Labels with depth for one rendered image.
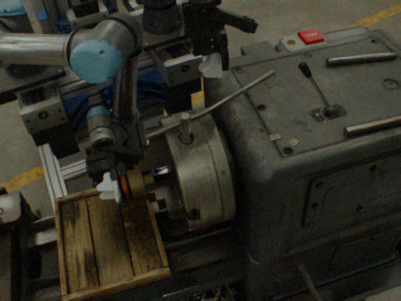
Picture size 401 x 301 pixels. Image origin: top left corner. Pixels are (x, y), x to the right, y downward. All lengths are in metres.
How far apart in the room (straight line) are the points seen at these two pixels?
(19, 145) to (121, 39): 2.06
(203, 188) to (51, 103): 0.63
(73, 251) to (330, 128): 0.80
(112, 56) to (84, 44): 0.07
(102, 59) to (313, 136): 0.53
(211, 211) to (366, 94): 0.49
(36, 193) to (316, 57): 1.95
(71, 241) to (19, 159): 1.69
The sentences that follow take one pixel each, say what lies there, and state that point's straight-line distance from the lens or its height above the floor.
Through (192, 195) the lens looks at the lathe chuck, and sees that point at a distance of 1.04.
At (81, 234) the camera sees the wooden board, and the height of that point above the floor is 0.88.
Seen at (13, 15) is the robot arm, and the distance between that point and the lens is 1.44.
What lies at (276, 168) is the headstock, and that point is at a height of 1.25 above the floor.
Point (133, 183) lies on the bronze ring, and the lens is 1.14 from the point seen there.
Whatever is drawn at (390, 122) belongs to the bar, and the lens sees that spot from 1.08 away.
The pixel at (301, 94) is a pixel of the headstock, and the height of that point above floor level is 1.25.
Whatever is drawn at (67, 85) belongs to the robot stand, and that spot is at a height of 1.07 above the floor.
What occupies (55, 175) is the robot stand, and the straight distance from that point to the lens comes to 2.48.
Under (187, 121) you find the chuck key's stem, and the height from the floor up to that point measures 1.31.
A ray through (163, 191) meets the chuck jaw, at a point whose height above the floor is 1.10.
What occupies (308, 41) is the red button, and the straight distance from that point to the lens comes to 1.32.
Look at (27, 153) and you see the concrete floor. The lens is 3.01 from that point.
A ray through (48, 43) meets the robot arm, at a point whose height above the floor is 1.39.
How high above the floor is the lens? 1.98
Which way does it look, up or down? 46 degrees down
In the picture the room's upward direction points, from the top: 5 degrees counter-clockwise
